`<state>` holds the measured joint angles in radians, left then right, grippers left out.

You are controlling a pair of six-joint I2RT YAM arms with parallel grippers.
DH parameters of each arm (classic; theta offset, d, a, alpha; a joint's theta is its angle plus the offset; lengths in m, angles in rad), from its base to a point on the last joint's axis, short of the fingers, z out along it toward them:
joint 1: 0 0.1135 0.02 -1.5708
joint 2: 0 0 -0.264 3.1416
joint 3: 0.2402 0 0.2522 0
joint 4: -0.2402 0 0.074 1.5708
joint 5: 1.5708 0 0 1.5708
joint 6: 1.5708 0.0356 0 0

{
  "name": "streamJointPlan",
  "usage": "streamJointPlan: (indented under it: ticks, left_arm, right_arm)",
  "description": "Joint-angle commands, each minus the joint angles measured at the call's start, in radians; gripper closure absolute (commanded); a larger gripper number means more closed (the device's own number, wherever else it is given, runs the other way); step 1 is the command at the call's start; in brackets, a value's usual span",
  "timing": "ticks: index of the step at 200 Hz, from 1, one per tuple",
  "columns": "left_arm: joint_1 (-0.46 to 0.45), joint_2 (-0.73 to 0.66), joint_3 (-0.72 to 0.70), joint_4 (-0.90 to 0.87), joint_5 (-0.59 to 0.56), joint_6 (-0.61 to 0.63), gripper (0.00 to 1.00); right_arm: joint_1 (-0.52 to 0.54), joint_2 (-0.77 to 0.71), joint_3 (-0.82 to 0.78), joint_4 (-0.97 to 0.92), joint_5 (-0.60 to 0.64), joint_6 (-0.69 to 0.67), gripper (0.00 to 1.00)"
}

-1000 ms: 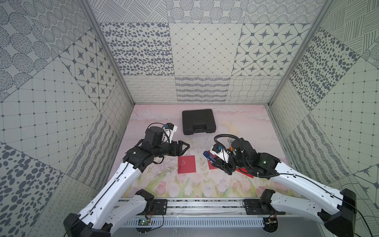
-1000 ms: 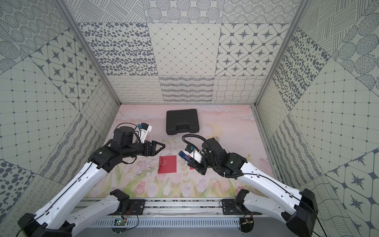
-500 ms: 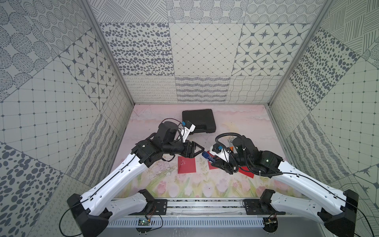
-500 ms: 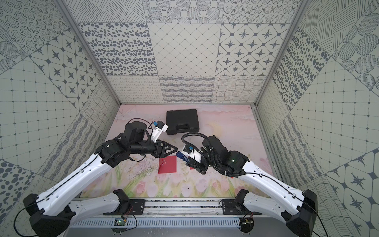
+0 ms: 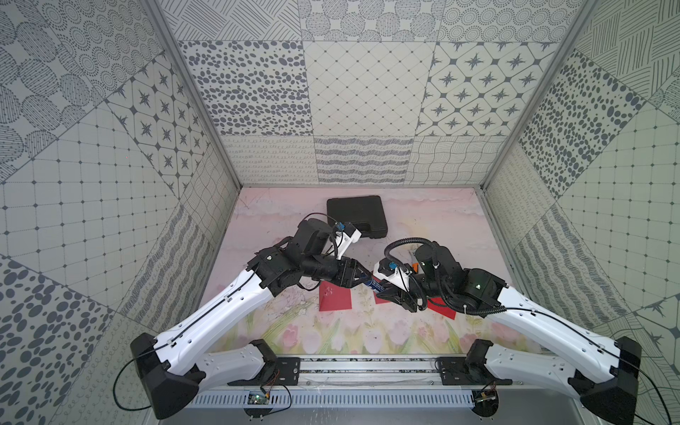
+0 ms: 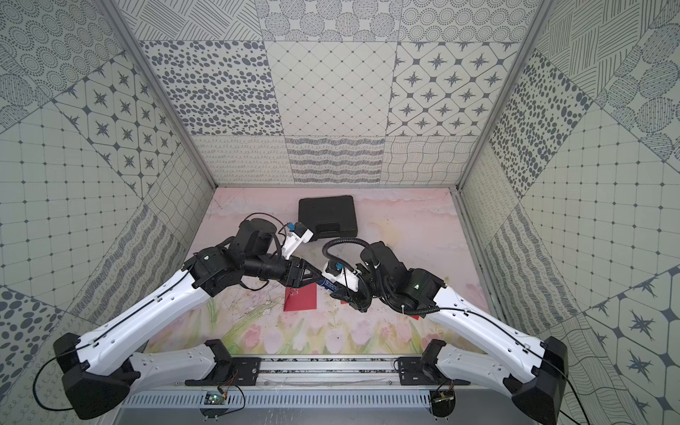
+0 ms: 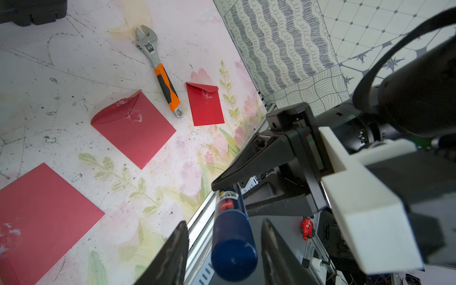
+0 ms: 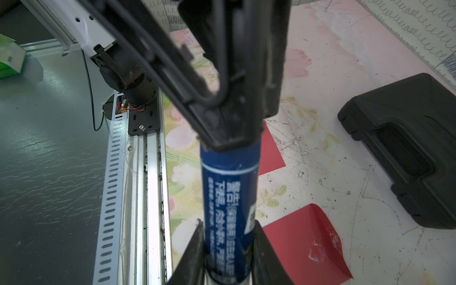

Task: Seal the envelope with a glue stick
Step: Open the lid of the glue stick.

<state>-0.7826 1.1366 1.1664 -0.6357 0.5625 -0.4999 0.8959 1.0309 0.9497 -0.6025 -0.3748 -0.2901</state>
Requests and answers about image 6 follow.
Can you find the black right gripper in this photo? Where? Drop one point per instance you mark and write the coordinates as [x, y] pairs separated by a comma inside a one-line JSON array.
[[359, 304]]

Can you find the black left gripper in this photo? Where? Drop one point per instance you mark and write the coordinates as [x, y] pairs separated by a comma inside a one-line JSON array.
[[296, 270]]

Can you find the white blue glue stick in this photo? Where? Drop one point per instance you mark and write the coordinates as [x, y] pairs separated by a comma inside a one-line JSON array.
[[330, 286]]

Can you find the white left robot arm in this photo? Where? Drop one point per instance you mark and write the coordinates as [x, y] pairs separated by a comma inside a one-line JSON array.
[[104, 366]]

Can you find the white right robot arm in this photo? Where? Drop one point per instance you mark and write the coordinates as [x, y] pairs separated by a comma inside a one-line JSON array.
[[532, 372]]

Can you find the red envelope left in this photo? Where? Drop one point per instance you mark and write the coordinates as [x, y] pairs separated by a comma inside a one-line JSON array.
[[300, 299]]

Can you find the black plastic tool case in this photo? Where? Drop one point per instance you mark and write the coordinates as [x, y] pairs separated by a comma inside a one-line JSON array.
[[329, 217]]

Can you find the right round circuit board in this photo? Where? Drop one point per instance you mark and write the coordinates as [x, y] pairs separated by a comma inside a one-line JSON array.
[[442, 403]]

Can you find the left green circuit board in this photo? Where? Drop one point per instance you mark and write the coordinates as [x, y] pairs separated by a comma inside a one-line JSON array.
[[214, 405]]

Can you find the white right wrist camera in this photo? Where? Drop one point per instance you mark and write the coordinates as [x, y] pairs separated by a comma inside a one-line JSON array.
[[339, 274]]

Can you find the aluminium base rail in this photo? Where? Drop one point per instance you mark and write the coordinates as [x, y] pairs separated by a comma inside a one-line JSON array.
[[324, 371]]

